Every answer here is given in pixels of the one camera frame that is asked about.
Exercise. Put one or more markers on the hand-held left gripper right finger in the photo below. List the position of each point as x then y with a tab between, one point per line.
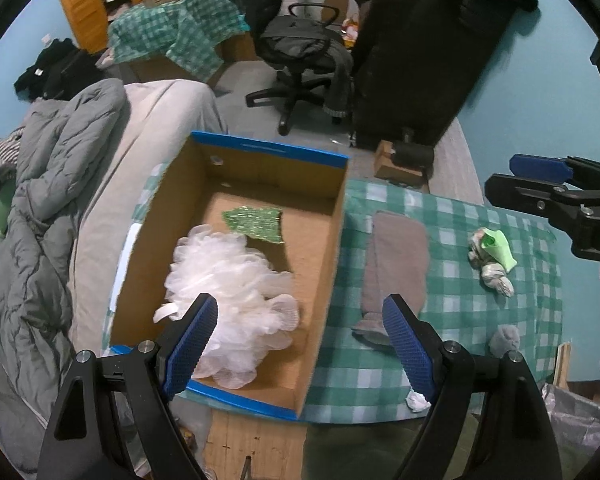
407	350

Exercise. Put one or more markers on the grey quilted duvet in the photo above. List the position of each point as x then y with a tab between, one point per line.
45	210

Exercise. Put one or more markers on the black office chair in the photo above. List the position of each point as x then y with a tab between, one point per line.
290	85

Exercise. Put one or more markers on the blue-rimmed cardboard box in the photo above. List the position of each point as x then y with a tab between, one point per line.
280	175

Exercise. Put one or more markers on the grey-brown towel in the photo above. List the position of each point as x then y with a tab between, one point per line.
397	260

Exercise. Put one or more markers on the green checked tablecloth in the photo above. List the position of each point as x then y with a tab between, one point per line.
460	310

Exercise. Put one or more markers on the black cabinet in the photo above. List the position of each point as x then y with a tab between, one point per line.
410	50

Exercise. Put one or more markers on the knotted plastic bag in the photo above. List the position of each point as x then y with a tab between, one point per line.
492	272

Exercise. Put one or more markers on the grey garment on chair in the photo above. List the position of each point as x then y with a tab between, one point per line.
305	40

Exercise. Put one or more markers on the green checked cloth cover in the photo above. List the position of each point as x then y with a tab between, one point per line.
180	25

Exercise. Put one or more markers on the white mesh bath loofah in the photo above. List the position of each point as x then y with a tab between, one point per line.
230	285

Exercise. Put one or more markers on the green glittery cloth piece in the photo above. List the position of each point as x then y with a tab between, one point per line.
255	222

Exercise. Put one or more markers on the small grey sock ball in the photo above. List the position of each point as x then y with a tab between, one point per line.
504	338

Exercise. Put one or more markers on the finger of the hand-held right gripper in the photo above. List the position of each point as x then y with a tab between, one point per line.
520	192
535	167

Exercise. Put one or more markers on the light green cloth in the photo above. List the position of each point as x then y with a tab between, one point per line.
497	247

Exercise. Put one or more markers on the grey mattress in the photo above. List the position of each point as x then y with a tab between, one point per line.
145	125

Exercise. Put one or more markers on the striped cloth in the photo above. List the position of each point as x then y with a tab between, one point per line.
2	152

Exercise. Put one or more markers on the white crumpled tissue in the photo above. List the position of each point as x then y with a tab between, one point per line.
416	401

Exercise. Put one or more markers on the wooden sticks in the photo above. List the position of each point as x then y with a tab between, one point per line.
564	365

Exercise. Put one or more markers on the wooden wardrobe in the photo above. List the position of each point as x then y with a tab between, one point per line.
80	5

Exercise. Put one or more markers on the black clothes pile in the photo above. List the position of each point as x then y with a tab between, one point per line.
55	67

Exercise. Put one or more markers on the silver plastic bag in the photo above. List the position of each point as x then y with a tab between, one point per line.
580	420

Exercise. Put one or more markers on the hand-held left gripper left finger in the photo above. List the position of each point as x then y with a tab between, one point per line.
195	345

